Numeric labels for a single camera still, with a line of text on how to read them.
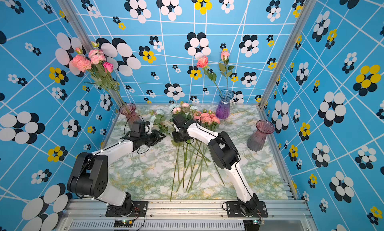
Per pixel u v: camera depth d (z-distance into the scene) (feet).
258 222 2.22
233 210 2.39
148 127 2.53
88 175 1.48
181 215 2.37
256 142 3.04
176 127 2.71
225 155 1.86
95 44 2.60
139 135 2.38
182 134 2.42
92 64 2.53
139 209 2.40
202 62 2.77
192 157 2.99
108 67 2.58
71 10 2.38
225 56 2.92
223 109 3.37
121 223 2.37
